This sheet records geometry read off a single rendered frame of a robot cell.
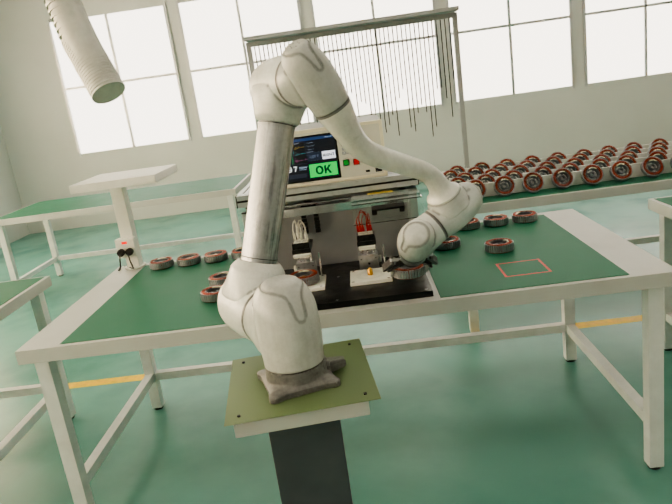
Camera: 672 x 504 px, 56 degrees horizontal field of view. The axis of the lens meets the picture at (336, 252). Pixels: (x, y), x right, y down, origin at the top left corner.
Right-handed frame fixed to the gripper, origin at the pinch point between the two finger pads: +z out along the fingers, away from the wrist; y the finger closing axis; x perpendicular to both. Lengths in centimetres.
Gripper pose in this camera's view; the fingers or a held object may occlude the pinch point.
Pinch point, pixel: (408, 268)
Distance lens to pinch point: 216.1
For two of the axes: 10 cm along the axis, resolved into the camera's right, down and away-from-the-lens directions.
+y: -9.9, 1.4, 0.2
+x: 1.3, 9.5, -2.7
